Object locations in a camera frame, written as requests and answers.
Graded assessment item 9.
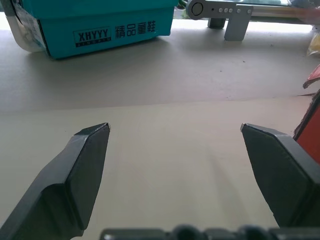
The red crumpled wrapper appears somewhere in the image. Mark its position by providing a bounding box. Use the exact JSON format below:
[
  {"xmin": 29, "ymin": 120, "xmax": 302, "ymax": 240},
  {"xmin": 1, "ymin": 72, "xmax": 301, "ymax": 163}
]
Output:
[{"xmin": 302, "ymin": 63, "xmax": 320, "ymax": 90}]

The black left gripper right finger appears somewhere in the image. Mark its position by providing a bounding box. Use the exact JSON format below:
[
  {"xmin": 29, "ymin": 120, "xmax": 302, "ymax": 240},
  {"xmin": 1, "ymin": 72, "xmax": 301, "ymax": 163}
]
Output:
[{"xmin": 239, "ymin": 122, "xmax": 320, "ymax": 229}]

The red cardboard box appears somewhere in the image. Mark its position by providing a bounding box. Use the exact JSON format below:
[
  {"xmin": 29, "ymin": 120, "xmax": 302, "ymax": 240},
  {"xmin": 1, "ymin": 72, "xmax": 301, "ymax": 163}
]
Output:
[{"xmin": 292, "ymin": 87, "xmax": 320, "ymax": 163}]

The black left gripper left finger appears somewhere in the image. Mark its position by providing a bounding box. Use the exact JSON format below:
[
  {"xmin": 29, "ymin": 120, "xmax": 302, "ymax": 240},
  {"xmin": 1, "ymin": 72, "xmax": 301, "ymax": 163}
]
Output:
[{"xmin": 0, "ymin": 122, "xmax": 111, "ymax": 240}]

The teal shoe box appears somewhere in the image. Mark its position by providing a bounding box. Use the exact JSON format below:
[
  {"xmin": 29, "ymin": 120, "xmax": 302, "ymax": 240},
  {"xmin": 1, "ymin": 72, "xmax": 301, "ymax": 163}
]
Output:
[{"xmin": 4, "ymin": 0, "xmax": 176, "ymax": 60}]

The yellow plastic bag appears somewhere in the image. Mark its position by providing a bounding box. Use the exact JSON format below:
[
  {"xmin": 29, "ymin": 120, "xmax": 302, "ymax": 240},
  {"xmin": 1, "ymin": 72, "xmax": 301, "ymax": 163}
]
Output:
[{"xmin": 306, "ymin": 31, "xmax": 320, "ymax": 57}]

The silver metal stand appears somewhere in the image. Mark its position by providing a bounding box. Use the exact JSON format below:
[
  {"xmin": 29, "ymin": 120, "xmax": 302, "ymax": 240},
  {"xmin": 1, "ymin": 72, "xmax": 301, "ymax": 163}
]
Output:
[{"xmin": 186, "ymin": 0, "xmax": 254, "ymax": 42}]

